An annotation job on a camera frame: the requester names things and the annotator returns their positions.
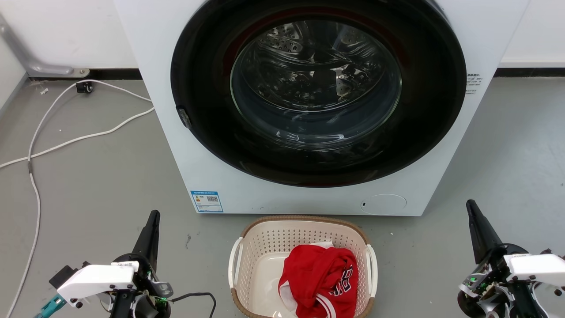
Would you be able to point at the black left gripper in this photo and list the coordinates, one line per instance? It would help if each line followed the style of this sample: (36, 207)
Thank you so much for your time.
(148, 304)

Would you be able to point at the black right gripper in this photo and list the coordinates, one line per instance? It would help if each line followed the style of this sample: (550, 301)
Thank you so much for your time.
(490, 291)

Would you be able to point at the beige perforated laundry basket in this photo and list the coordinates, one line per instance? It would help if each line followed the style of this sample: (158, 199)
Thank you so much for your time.
(265, 247)

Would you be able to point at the blue energy label sticker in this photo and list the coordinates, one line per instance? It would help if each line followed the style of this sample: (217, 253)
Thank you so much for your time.
(206, 201)

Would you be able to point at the white front-load washing machine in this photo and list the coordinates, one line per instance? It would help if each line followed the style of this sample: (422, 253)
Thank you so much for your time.
(185, 176)

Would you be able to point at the round white filter cover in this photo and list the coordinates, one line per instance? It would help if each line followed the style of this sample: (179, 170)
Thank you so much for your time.
(383, 204)

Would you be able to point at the teal connector piece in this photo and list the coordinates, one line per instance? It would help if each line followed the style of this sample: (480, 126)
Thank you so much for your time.
(50, 307)

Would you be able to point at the black round washer door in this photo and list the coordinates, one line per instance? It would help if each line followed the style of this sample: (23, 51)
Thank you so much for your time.
(207, 132)

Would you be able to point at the small black plug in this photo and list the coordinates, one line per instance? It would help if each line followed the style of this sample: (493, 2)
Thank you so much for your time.
(84, 87)

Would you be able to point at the red basketball jersey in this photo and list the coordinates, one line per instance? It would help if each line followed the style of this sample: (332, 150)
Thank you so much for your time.
(315, 274)

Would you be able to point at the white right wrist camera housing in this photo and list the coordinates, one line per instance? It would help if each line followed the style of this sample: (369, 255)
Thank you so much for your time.
(538, 267)

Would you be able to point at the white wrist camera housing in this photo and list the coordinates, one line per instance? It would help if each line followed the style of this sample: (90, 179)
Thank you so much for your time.
(95, 280)
(538, 267)

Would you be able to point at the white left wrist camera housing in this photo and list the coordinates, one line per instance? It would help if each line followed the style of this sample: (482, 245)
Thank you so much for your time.
(95, 280)

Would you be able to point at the grey wall pipe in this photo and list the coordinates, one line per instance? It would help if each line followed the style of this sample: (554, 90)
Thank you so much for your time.
(26, 59)

